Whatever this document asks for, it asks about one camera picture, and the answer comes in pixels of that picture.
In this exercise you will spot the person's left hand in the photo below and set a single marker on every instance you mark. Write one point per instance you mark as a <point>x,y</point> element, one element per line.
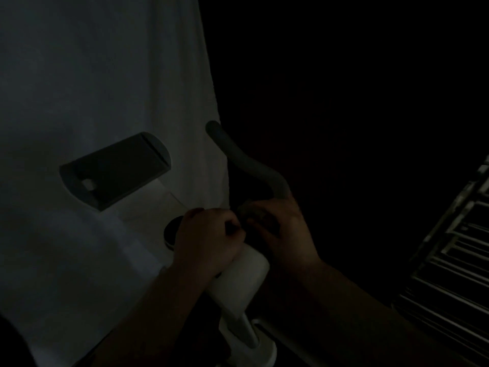
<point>206,244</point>

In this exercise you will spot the person's right hand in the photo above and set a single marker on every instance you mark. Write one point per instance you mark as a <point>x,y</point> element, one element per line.
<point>290,233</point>

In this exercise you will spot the grey cleaning cloth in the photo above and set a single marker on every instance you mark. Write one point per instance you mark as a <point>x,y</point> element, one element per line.
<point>256,217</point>

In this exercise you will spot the white exercise bike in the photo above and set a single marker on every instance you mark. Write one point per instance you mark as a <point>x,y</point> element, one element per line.
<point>240,282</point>

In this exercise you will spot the person's left forearm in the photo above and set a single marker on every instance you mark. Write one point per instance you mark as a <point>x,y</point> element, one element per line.
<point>145,324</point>

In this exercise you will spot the person's right forearm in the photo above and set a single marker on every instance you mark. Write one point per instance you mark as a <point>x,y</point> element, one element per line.
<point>374,321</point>

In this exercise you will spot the grey white tablet holder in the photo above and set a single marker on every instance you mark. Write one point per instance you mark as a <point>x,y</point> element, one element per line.
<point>114,171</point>

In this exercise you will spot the metal drying rack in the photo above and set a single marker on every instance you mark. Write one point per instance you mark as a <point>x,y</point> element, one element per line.
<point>447,263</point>

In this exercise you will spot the white hanging sheet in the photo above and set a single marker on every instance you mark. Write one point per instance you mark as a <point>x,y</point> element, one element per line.
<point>76,72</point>

